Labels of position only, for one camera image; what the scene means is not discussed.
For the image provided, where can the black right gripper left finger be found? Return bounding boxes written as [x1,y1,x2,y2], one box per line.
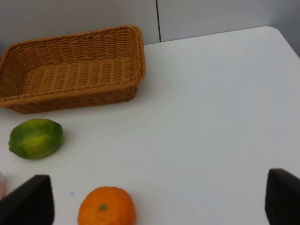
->
[0,175,54,225]

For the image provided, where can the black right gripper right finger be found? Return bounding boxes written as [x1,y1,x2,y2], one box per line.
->
[265,168,300,225]

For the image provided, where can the pink lotion bottle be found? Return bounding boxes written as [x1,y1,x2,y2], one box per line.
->
[0,172,6,200]

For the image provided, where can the green lime fruit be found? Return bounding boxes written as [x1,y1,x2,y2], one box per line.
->
[8,119,64,160]

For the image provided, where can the orange mandarin fruit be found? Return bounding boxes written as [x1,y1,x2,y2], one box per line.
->
[77,187,136,225]

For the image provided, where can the tan wicker basket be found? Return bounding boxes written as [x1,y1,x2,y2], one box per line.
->
[0,25,146,114]

